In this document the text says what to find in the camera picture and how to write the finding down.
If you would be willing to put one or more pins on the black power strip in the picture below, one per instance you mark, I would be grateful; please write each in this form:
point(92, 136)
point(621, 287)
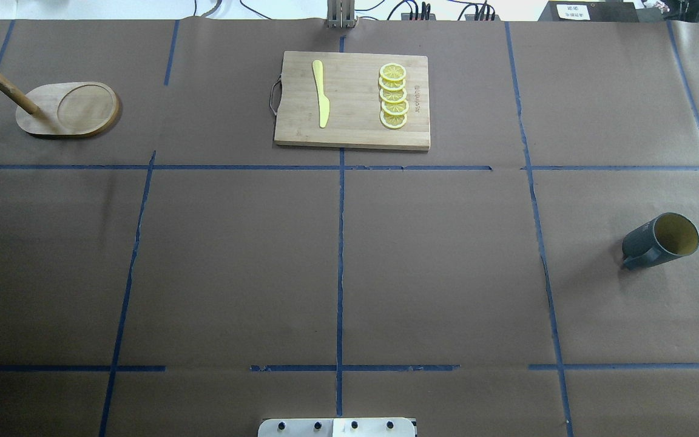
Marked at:
point(447, 11)

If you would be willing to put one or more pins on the black box with label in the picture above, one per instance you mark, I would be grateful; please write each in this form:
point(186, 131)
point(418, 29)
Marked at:
point(593, 11)

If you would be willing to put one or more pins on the yellow plastic knife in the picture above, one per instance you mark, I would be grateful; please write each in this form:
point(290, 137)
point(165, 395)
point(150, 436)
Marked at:
point(323, 101)

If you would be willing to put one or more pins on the middle lemon slice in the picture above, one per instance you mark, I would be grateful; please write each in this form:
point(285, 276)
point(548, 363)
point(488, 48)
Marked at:
point(393, 96)

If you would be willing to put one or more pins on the bamboo cutting board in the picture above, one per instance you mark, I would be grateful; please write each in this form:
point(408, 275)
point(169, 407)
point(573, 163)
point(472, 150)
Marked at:
point(351, 85)

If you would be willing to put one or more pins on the lemon slice nearest robot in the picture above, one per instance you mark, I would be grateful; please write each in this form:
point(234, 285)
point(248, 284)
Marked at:
point(393, 121)

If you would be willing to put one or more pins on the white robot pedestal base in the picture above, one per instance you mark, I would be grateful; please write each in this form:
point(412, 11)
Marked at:
point(383, 426)

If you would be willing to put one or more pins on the wooden cup storage rack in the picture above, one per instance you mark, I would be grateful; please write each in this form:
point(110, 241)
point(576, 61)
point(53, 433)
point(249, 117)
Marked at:
point(64, 110)

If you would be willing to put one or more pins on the aluminium camera post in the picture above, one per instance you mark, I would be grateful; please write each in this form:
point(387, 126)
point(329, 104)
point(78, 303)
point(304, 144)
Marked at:
point(341, 14)

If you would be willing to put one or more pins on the dark blue mug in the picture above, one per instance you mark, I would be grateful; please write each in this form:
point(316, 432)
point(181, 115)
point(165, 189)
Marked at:
point(667, 237)

